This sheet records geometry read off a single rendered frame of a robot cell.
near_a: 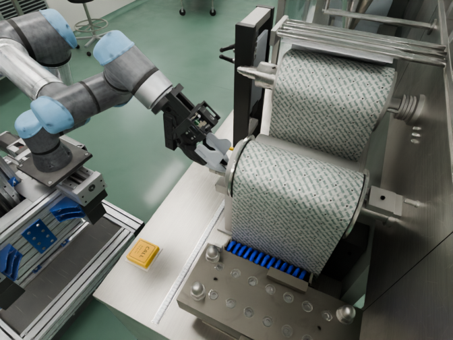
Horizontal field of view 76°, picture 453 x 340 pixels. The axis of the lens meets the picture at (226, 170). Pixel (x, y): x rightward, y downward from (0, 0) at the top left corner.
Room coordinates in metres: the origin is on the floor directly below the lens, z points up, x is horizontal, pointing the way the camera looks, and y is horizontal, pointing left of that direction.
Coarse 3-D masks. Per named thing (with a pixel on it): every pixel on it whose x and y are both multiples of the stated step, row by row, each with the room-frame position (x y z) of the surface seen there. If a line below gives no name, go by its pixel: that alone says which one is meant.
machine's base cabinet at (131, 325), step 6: (108, 306) 0.26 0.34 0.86; (114, 312) 0.26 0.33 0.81; (120, 318) 0.26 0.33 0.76; (126, 318) 0.24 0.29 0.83; (126, 324) 0.26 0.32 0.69; (132, 324) 0.24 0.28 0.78; (138, 324) 0.22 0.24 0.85; (132, 330) 0.26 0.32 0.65; (138, 330) 0.23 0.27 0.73; (144, 330) 0.22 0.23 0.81; (138, 336) 0.25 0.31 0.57; (144, 336) 0.23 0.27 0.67; (150, 336) 0.21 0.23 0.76; (156, 336) 0.20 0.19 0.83
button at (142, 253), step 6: (138, 240) 0.44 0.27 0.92; (144, 240) 0.44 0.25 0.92; (138, 246) 0.42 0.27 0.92; (144, 246) 0.42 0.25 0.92; (150, 246) 0.42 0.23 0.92; (156, 246) 0.42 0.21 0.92; (132, 252) 0.40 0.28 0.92; (138, 252) 0.40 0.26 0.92; (144, 252) 0.40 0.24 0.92; (150, 252) 0.40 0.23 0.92; (156, 252) 0.40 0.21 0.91; (132, 258) 0.38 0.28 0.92; (138, 258) 0.38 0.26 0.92; (144, 258) 0.38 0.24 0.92; (150, 258) 0.38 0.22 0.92; (138, 264) 0.37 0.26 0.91; (144, 264) 0.36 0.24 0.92
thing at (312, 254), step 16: (240, 224) 0.38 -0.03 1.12; (256, 224) 0.36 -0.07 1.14; (272, 224) 0.34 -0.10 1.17; (240, 240) 0.37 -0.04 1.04; (256, 240) 0.36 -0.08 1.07; (272, 240) 0.34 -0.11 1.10; (288, 240) 0.32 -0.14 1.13; (304, 240) 0.31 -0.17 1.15; (272, 256) 0.34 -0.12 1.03; (288, 256) 0.32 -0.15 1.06; (304, 256) 0.31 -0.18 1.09; (320, 256) 0.29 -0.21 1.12; (320, 272) 0.28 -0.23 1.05
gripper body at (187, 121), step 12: (180, 84) 0.52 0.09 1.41; (168, 96) 0.49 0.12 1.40; (180, 96) 0.50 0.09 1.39; (156, 108) 0.49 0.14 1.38; (168, 108) 0.51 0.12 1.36; (180, 108) 0.48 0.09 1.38; (192, 108) 0.49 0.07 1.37; (204, 108) 0.50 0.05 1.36; (180, 120) 0.49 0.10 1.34; (192, 120) 0.48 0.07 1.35; (204, 120) 0.49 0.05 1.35; (216, 120) 0.49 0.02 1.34; (180, 132) 0.46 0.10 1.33; (192, 132) 0.45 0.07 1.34; (204, 132) 0.46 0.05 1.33; (192, 144) 0.47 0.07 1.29
